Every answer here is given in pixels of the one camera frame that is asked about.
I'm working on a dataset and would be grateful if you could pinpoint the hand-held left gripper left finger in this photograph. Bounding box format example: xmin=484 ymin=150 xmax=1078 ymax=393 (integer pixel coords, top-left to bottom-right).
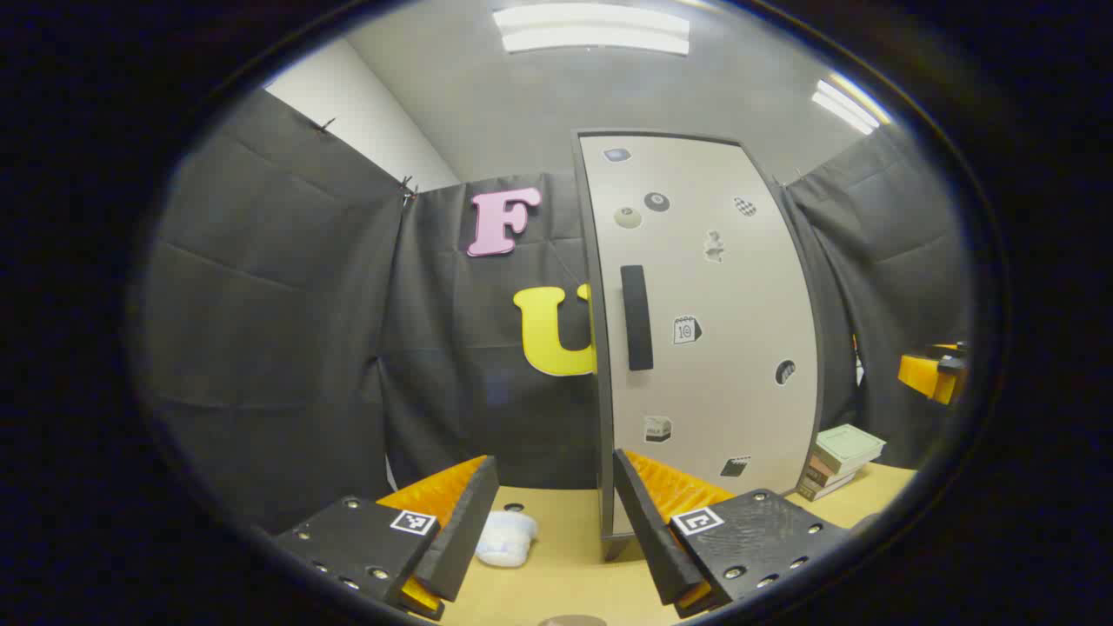
xmin=271 ymin=455 xmax=501 ymax=621

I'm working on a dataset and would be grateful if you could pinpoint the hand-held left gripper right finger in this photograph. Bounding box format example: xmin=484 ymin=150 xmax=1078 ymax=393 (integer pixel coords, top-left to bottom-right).
xmin=612 ymin=448 xmax=857 ymax=620

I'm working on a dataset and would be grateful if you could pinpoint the grey cabinet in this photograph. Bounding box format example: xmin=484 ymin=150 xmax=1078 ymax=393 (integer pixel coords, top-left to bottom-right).
xmin=571 ymin=129 xmax=827 ymax=562

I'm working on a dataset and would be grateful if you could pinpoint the beige cabinet door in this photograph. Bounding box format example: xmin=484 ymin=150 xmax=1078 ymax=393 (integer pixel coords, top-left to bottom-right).
xmin=576 ymin=132 xmax=825 ymax=544

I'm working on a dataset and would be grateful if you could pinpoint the black cabinet door handle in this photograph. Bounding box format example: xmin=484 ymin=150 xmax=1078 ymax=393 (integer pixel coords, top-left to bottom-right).
xmin=620 ymin=265 xmax=655 ymax=372

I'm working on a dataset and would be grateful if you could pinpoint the white plush toy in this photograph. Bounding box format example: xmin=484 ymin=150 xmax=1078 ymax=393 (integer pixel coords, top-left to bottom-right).
xmin=476 ymin=510 xmax=539 ymax=569

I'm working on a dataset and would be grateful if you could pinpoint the green book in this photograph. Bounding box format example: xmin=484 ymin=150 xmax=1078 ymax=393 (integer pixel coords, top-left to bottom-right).
xmin=815 ymin=423 xmax=887 ymax=475

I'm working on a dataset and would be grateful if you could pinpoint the brown book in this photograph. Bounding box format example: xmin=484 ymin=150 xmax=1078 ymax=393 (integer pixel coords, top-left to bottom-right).
xmin=804 ymin=456 xmax=870 ymax=488

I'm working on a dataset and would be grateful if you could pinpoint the small ceiling light panel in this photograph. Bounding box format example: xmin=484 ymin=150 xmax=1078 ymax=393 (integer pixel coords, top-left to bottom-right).
xmin=811 ymin=74 xmax=892 ymax=136

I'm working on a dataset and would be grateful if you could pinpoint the black backdrop cloth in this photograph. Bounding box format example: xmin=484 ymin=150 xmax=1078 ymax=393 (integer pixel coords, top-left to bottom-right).
xmin=139 ymin=87 xmax=975 ymax=536

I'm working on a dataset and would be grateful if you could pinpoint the large ceiling light panel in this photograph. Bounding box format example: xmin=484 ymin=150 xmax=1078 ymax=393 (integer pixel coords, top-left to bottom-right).
xmin=492 ymin=3 xmax=691 ymax=57

